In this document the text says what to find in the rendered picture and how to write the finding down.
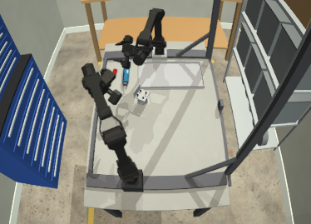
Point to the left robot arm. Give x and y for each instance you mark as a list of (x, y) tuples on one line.
[(115, 138)]

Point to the blue cylinder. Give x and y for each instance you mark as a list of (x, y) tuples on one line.
[(125, 79)]

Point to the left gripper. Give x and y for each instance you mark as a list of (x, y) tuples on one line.
[(115, 95)]

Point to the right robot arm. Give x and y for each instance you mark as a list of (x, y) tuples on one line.
[(145, 39)]

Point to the white l-shaped bracket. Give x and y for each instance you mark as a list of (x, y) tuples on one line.
[(141, 94)]

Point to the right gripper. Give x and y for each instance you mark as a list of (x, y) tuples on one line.
[(124, 63)]

